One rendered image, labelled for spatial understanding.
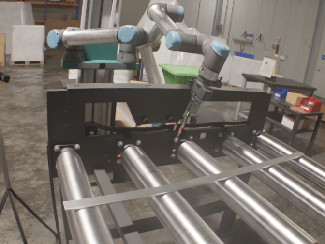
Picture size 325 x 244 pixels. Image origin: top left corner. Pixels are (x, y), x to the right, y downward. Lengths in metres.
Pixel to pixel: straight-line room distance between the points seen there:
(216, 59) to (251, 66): 6.86
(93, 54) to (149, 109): 1.17
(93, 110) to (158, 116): 1.31
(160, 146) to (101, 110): 1.27
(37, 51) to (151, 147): 8.05
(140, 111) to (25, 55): 8.10
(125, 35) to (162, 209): 1.08
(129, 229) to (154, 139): 0.53
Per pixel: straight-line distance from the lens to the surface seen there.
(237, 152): 1.38
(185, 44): 1.15
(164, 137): 1.30
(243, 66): 7.94
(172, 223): 0.81
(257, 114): 1.67
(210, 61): 1.11
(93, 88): 1.08
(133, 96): 1.14
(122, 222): 0.94
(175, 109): 1.27
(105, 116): 2.47
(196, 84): 1.18
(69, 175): 0.94
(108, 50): 2.28
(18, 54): 9.14
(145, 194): 0.85
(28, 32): 9.06
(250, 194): 0.98
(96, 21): 2.32
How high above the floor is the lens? 1.43
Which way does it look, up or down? 20 degrees down
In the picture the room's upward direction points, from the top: 8 degrees clockwise
